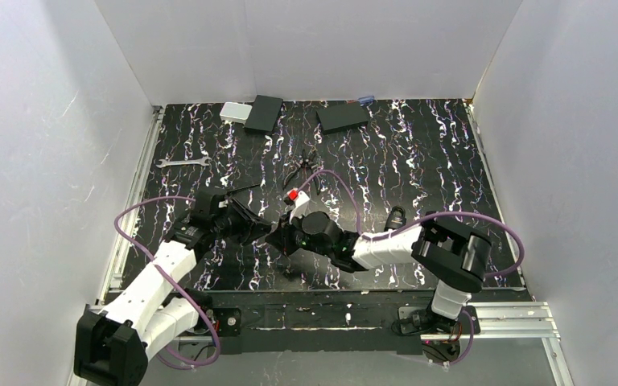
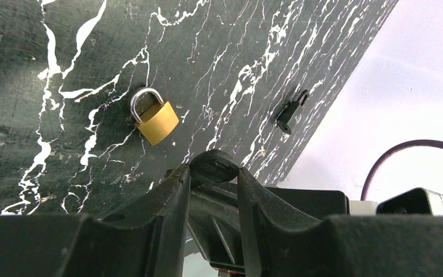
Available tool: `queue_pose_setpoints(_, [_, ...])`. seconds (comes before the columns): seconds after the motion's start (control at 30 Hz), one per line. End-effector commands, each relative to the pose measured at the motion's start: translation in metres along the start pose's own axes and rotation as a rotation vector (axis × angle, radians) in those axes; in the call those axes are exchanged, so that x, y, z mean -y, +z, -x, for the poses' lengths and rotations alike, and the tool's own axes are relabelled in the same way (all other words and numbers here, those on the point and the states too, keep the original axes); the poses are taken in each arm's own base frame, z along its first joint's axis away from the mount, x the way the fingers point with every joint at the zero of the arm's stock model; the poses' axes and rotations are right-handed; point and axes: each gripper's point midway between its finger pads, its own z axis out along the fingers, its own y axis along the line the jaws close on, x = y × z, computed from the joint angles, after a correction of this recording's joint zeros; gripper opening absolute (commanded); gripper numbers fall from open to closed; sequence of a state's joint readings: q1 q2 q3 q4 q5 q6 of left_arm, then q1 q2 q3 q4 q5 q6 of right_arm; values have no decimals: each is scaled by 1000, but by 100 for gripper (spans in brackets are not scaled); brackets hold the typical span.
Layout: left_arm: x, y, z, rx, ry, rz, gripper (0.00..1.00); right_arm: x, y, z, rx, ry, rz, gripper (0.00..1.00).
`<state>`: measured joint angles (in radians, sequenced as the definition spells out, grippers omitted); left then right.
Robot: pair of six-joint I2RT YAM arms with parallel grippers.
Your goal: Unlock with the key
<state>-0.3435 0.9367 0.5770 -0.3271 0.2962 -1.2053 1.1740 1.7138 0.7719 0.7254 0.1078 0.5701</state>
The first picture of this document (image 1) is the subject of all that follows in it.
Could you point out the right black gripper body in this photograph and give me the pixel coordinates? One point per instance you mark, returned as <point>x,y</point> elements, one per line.
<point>288,234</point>

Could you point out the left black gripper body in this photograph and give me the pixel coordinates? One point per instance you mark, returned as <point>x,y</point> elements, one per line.
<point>237,215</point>

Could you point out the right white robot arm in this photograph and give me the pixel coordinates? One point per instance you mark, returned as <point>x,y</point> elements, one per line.
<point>455,253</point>

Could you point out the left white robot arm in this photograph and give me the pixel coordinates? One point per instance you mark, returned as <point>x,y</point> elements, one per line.
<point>115,345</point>

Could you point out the silver open-end wrench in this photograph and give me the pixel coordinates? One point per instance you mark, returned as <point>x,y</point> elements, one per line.
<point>204,161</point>

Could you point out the white rectangular box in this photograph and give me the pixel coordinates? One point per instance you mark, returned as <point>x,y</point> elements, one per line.
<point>235,112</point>

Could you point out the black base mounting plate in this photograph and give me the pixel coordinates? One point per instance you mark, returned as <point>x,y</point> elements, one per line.
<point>327,321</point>

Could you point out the black box left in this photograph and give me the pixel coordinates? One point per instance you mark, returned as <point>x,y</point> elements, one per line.
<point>264,114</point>

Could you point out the black box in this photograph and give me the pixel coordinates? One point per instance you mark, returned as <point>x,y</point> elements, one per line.
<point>264,114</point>
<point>342,117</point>

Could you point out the black box right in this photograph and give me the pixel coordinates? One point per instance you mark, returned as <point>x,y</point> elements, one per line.
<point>342,117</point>

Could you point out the blue transparent small item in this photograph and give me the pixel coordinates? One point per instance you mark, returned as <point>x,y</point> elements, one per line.
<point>364,100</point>

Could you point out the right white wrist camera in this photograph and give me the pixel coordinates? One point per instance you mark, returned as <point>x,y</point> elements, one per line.
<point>299,201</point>

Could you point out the black handled pliers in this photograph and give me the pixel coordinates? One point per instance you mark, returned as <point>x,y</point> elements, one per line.
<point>306,161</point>

